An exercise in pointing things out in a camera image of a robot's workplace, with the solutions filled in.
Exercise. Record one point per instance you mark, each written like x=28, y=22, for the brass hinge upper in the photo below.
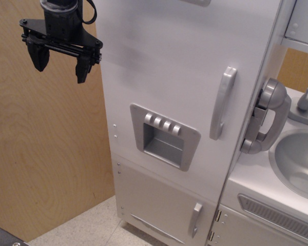
x=218, y=214

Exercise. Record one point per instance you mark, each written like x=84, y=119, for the white toy kitchen body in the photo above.
x=252, y=174

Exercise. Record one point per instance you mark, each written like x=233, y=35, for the brass hinge lower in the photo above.
x=211, y=236

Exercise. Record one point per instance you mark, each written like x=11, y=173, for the white fridge door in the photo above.
x=169, y=57

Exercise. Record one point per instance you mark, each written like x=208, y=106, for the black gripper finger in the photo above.
x=39, y=54
x=84, y=64

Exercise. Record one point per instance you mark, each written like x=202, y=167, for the white freezer door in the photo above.
x=158, y=206

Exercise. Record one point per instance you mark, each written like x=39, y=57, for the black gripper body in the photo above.
x=62, y=31

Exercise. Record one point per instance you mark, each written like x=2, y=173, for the silver toy phone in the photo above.
x=268, y=118

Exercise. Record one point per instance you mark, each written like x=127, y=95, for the silver freezer door handle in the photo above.
x=192, y=230

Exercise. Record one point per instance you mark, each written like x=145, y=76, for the white upper shelf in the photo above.
x=296, y=34

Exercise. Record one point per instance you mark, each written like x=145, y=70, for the brass hinge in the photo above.
x=211, y=236
x=218, y=214

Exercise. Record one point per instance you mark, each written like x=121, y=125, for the silver ice dispenser panel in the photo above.
x=163, y=138

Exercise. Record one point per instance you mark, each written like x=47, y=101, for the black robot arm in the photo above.
x=59, y=4

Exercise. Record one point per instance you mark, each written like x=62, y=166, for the silver top vent panel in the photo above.
x=201, y=3

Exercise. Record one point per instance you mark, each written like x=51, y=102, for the silver sink basin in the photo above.
x=289, y=160

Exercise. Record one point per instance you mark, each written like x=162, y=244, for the silver faucet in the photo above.
x=299, y=109

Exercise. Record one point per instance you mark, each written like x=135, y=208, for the silver vent grille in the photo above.
x=274, y=216

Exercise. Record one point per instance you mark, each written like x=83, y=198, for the black object bottom left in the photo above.
x=7, y=239

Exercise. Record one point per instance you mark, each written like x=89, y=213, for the silver fridge door handle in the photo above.
x=225, y=87

